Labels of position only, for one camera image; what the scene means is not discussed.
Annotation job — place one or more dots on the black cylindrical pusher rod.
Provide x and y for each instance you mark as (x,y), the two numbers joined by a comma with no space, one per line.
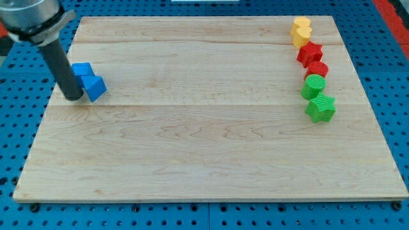
(55,57)

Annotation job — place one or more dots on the blue triangle block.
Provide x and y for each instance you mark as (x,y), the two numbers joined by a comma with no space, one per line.
(94,86)

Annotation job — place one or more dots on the yellow hexagon block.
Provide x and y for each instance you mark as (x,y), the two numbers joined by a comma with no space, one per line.
(299,21)

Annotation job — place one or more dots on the blue cube block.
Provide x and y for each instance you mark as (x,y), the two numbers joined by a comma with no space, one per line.
(82,69)

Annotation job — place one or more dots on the wooden board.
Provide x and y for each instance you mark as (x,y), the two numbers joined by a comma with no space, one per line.
(207,109)

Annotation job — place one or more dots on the yellow heart block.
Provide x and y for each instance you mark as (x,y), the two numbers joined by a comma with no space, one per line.
(301,36)

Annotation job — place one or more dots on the red star block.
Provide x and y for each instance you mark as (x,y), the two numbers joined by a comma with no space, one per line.
(309,53)

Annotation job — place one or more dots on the green cylinder block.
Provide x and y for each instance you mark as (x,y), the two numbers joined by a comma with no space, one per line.
(313,85)

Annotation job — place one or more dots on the red cylinder block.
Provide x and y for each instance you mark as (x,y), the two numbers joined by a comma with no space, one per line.
(318,68)

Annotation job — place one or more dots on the green star block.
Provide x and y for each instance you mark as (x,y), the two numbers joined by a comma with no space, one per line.
(321,108)

